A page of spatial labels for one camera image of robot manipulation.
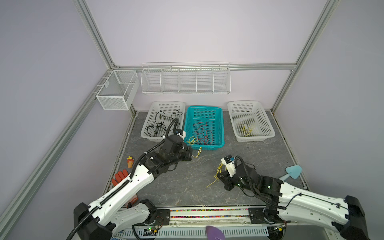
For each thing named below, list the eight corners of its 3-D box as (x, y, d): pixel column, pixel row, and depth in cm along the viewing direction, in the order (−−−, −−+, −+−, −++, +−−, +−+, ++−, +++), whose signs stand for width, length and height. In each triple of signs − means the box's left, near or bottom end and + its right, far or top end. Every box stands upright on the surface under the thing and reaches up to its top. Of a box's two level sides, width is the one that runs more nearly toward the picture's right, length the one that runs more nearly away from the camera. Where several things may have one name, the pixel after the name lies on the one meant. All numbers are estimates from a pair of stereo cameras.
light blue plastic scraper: (289, 178, 89) (291, 177, 87) (284, 166, 93) (286, 165, 91) (303, 178, 89) (305, 177, 87) (298, 166, 93) (300, 165, 91)
